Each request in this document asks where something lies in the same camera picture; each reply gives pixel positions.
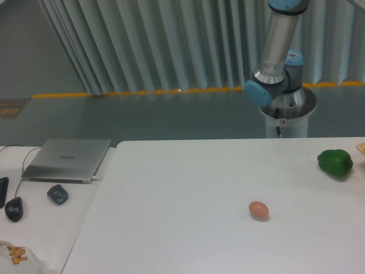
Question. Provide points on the green bell pepper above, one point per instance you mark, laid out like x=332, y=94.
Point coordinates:
x=337, y=163

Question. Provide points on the black computer mouse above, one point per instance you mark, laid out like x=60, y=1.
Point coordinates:
x=14, y=209

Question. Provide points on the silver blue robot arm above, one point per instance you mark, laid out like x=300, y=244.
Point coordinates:
x=269, y=77

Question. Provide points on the white folding curtain screen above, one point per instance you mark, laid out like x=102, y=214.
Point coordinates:
x=148, y=46

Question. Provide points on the silver closed laptop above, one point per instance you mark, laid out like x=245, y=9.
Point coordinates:
x=67, y=161

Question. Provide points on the black flat device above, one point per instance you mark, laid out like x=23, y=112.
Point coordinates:
x=4, y=183

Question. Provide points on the brown egg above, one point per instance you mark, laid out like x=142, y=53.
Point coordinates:
x=259, y=210

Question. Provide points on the beige tray at edge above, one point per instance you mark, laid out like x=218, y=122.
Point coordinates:
x=361, y=148

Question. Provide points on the white cap orange letters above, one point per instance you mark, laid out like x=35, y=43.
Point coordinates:
x=15, y=259

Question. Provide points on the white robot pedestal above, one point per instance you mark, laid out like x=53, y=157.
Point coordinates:
x=288, y=115

